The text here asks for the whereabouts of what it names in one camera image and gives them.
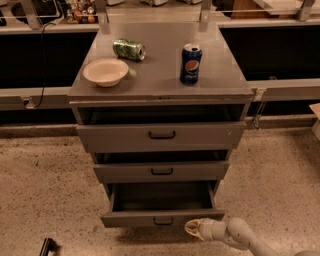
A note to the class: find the grey drawer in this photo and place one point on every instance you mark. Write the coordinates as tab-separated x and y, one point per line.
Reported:
161	203
160	137
161	171

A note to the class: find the grey metal drawer cabinet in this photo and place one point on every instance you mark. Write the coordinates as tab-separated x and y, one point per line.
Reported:
152	93

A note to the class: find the grey bottom drawer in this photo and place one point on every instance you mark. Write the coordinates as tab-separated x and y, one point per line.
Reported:
161	203

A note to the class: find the black object on floor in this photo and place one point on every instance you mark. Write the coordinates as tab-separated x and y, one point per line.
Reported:
48	245

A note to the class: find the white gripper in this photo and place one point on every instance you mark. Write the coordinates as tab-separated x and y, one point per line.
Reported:
207	228

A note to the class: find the cluster of small colourful items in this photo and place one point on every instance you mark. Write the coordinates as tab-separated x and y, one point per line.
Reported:
81	12

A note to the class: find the blue Pepsi can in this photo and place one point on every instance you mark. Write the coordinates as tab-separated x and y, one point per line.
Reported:
191	59

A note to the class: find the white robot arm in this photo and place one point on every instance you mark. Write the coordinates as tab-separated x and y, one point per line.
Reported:
235	233

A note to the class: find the green soda can lying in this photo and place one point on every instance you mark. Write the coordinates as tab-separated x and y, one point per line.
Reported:
129	49

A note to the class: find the grey top drawer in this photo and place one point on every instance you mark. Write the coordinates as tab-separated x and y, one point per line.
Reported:
160	137

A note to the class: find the grey middle drawer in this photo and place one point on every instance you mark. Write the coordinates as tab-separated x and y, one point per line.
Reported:
161	171

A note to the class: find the white paper bowl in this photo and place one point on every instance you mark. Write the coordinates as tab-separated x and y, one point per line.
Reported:
106	72

